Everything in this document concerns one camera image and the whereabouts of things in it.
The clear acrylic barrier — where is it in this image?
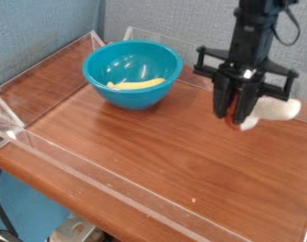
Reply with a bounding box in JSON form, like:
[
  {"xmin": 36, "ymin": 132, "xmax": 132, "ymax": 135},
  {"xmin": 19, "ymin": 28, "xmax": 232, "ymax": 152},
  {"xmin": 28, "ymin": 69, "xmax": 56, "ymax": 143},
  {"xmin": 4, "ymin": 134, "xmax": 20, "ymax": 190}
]
[{"xmin": 0, "ymin": 33, "xmax": 307, "ymax": 242}]

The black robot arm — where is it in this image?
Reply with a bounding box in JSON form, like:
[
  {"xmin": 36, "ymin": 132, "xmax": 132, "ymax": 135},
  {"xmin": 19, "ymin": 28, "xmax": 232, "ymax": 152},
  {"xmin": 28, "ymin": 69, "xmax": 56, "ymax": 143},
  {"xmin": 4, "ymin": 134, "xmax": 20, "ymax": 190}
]
[{"xmin": 193, "ymin": 0, "xmax": 297, "ymax": 126}]

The plush mushroom toy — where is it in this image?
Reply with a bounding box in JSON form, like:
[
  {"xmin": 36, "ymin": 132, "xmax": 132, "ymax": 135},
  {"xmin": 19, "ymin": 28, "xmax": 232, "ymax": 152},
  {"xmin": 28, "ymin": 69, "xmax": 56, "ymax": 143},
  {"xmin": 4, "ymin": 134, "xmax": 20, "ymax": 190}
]
[{"xmin": 224, "ymin": 96, "xmax": 301, "ymax": 131}]

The white object under table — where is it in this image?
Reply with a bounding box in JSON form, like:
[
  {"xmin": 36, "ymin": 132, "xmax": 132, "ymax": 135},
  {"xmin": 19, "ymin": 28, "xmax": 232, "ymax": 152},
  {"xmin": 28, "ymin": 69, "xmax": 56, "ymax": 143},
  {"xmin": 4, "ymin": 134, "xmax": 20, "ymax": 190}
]
[{"xmin": 45, "ymin": 215, "xmax": 105, "ymax": 242}]

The blue plastic bowl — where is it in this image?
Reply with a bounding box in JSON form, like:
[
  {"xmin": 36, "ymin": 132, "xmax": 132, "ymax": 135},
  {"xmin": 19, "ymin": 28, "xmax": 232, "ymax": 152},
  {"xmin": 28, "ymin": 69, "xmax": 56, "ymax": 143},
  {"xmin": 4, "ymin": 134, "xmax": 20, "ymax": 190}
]
[{"xmin": 83, "ymin": 40, "xmax": 183, "ymax": 110}]

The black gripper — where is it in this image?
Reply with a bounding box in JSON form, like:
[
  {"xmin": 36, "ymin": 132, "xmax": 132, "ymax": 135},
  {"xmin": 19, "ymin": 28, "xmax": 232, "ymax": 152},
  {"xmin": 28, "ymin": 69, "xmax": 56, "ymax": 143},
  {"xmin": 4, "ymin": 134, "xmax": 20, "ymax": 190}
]
[{"xmin": 193, "ymin": 45, "xmax": 299, "ymax": 125}]

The black stand leg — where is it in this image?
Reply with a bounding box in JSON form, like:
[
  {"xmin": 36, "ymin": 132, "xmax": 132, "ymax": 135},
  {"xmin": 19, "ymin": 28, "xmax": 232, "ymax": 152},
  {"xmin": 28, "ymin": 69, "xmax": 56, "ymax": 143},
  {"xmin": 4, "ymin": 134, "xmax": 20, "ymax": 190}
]
[{"xmin": 0, "ymin": 205, "xmax": 21, "ymax": 242}]

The black cable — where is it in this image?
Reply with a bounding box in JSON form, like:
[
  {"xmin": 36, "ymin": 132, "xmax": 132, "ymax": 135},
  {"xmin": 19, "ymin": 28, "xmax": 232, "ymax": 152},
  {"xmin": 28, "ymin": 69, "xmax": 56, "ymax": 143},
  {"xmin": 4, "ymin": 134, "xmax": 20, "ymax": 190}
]
[{"xmin": 271, "ymin": 6, "xmax": 301, "ymax": 47}]

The yellow plush banana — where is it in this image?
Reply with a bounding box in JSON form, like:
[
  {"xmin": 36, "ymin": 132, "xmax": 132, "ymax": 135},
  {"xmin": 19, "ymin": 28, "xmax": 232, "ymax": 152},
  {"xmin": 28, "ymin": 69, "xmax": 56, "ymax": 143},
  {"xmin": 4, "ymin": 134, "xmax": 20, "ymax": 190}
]
[{"xmin": 107, "ymin": 78, "xmax": 165, "ymax": 90}]

